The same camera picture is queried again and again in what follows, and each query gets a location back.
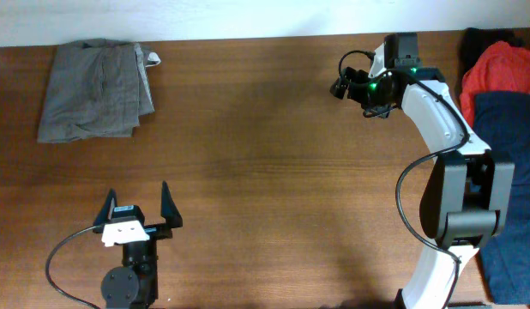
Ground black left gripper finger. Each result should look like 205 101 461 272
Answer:
93 189 117 233
160 181 183 228

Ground grey shorts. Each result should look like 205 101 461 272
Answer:
37 39 161 143

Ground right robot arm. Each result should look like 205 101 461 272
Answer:
330 67 515 309

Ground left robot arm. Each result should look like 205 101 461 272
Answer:
93 182 183 309

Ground black garment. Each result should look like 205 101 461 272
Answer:
458 27 524 77

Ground red garment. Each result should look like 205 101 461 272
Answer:
459 41 530 127

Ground navy blue garment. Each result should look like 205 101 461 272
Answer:
473 91 530 305

